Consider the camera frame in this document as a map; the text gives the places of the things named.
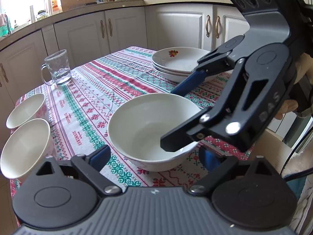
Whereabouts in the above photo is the white plate with fruit print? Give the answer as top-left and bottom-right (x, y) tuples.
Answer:
(152, 47), (209, 73)

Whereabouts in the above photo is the white floral bowl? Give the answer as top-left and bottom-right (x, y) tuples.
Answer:
(6, 93), (49, 129)
(108, 93), (200, 172)
(1, 118), (58, 183)

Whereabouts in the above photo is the kitchen faucet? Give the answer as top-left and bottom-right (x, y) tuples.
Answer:
(3, 14), (12, 35)

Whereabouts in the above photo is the gloved right hand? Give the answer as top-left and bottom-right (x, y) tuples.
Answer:
(274, 53), (312, 120)

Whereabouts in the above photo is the patterned striped tablecloth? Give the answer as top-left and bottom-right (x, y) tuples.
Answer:
(9, 46), (255, 199)

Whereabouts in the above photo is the clear glass mug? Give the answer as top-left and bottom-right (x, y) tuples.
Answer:
(41, 49), (72, 86)

